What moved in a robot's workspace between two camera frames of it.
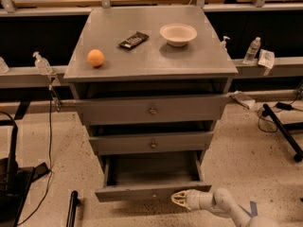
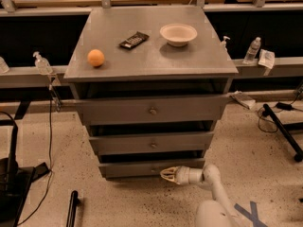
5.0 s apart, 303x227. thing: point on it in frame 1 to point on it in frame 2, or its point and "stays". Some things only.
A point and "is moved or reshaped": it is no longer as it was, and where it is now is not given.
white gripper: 194,199 to 182,175
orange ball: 96,58 stays
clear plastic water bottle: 252,51 stays
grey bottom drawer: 150,176 is moved or reshaped
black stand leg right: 298,155 stays
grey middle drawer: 152,143 stays
